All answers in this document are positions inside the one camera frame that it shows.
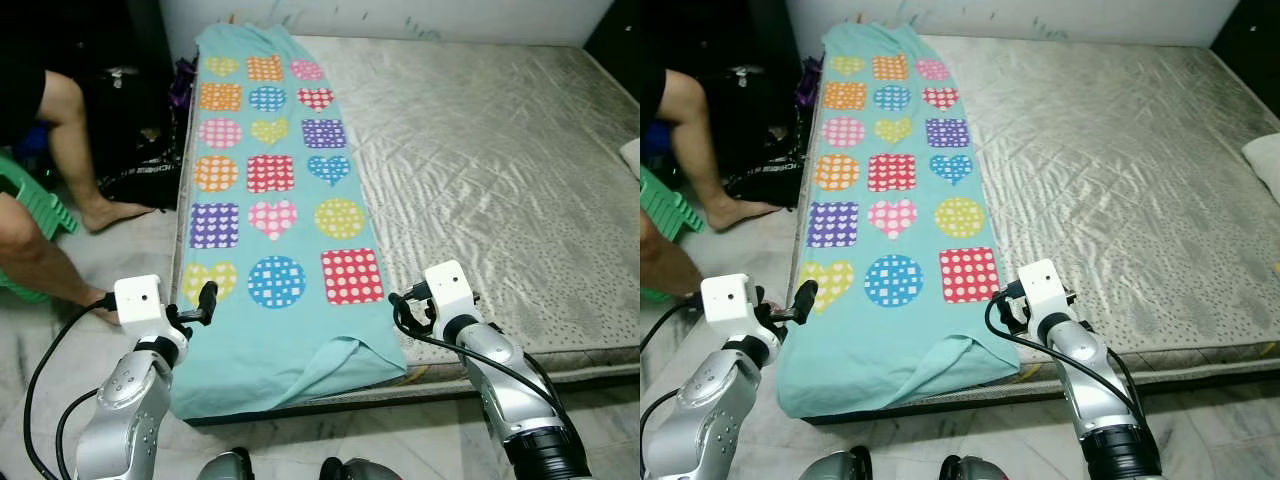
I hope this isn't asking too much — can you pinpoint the grey quilted mattress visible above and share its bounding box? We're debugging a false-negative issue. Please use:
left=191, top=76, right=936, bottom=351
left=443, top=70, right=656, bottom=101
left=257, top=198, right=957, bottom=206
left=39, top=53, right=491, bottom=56
left=790, top=35, right=1280, bottom=401
left=170, top=35, right=640, bottom=406

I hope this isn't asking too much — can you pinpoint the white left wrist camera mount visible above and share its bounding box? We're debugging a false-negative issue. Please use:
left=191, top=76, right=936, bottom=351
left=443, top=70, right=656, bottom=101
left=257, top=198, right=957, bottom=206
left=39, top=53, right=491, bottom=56
left=700, top=274, right=786, bottom=351
left=113, top=275, right=189, bottom=351

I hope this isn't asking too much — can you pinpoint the adult in black shorts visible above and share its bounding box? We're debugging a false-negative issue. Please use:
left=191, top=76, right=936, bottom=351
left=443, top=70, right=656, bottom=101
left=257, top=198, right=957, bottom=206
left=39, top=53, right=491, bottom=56
left=640, top=68, right=786, bottom=301
left=0, top=68, right=159, bottom=326

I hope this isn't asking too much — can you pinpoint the black silver robot right leg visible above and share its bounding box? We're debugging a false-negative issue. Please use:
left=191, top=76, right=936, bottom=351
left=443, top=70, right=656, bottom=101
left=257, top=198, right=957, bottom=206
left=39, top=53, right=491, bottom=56
left=318, top=456, right=401, bottom=480
left=940, top=455, right=1021, bottom=480

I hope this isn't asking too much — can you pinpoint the white pillow with lettering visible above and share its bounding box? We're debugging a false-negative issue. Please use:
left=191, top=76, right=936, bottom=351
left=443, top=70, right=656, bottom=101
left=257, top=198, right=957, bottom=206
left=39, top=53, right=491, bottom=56
left=1242, top=133, right=1280, bottom=196

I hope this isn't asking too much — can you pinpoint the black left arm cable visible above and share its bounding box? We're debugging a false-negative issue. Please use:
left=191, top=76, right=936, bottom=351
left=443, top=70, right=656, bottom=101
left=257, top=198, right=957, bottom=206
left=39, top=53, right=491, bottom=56
left=55, top=388, right=101, bottom=479
left=640, top=295, right=706, bottom=366
left=640, top=390, right=691, bottom=480
left=22, top=295, right=119, bottom=480

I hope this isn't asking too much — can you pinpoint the green plastic stool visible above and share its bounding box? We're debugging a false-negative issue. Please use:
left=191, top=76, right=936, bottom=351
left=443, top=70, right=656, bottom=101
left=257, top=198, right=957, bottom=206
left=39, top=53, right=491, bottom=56
left=0, top=150, right=79, bottom=304
left=640, top=165, right=706, bottom=304

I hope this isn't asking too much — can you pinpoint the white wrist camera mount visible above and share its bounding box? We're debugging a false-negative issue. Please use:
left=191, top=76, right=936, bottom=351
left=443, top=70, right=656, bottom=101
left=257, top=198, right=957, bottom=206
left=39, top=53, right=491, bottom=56
left=113, top=275, right=189, bottom=351
left=700, top=274, right=786, bottom=351
left=1018, top=259, right=1076, bottom=336
left=423, top=261, right=481, bottom=341

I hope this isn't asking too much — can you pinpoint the silver robot left leg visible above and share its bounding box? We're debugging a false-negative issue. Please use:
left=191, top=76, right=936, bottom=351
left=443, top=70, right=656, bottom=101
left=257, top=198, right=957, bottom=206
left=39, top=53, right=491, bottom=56
left=800, top=446, right=873, bottom=480
left=195, top=448, right=256, bottom=480

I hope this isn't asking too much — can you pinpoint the teal blanket with colourful hearts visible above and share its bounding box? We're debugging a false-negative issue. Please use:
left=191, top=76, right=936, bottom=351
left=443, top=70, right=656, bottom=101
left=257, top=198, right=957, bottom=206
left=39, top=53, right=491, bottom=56
left=168, top=22, right=409, bottom=421
left=775, top=22, right=1021, bottom=419

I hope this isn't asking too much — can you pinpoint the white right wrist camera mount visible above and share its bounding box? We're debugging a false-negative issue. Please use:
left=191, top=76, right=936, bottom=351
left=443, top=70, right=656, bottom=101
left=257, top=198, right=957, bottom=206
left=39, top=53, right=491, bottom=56
left=423, top=261, right=481, bottom=341
left=1018, top=259, right=1076, bottom=336

